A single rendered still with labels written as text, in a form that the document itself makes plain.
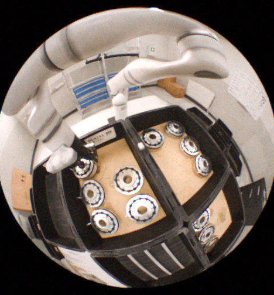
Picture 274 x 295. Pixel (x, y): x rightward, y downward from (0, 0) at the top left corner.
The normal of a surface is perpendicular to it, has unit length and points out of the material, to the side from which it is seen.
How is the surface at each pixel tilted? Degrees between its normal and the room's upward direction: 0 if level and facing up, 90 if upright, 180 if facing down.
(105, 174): 0
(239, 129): 90
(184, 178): 0
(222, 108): 90
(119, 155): 0
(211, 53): 73
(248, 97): 90
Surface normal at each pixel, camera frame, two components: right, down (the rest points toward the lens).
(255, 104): -0.87, 0.44
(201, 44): -0.67, 0.50
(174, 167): -0.02, -0.50
